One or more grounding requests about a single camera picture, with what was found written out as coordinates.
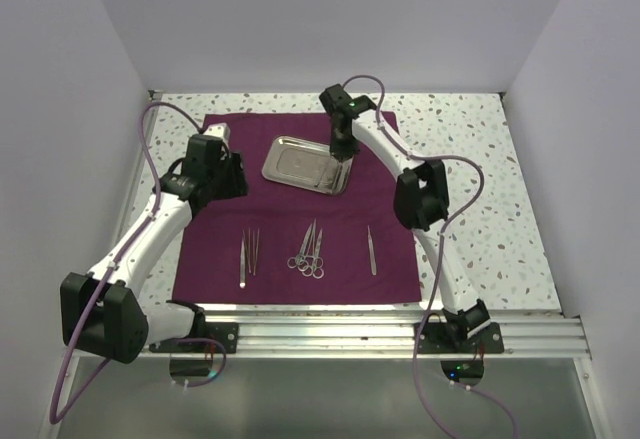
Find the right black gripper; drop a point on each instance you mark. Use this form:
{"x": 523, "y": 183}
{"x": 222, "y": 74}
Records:
{"x": 340, "y": 152}

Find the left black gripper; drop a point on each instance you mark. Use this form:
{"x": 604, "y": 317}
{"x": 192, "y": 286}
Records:
{"x": 237, "y": 185}

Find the steel instrument tray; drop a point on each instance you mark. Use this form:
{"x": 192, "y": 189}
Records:
{"x": 306, "y": 165}

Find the steel forceps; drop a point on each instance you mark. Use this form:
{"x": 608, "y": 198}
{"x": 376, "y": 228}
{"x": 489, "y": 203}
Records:
{"x": 242, "y": 264}

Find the thin pink-tipped tweezers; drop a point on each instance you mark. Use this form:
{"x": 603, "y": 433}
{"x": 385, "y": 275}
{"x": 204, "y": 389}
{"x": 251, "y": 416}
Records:
{"x": 255, "y": 250}

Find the purple surgical wrap cloth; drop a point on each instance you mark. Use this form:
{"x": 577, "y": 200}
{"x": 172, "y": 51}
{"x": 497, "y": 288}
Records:
{"x": 208, "y": 266}

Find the steel hemostat clamp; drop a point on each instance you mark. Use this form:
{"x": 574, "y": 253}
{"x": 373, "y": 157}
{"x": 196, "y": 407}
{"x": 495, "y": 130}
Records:
{"x": 300, "y": 259}

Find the steel surgical scissors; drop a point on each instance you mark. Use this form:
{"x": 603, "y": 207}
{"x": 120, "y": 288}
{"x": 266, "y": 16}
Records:
{"x": 313, "y": 264}

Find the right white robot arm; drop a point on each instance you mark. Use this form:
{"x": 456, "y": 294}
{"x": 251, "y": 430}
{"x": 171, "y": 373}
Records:
{"x": 421, "y": 202}

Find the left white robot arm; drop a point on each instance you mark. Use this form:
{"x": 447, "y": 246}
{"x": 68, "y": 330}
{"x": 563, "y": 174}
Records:
{"x": 100, "y": 310}

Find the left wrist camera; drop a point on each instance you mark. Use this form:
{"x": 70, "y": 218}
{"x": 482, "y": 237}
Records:
{"x": 220, "y": 131}

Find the aluminium left side rail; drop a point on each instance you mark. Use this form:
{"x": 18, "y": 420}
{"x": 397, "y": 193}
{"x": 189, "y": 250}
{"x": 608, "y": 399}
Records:
{"x": 131, "y": 181}

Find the aluminium rail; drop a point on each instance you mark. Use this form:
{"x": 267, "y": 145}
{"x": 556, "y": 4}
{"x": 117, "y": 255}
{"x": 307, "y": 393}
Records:
{"x": 339, "y": 333}
{"x": 131, "y": 181}

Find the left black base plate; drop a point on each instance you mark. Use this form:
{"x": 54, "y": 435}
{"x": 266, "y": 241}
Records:
{"x": 213, "y": 338}

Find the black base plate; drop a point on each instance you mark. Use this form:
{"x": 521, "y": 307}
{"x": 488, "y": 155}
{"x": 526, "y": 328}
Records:
{"x": 213, "y": 338}
{"x": 435, "y": 338}

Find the aluminium front rail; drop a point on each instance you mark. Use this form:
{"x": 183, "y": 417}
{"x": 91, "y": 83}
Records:
{"x": 339, "y": 333}

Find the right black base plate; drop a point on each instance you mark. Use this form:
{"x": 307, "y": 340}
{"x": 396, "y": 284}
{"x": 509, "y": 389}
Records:
{"x": 435, "y": 338}

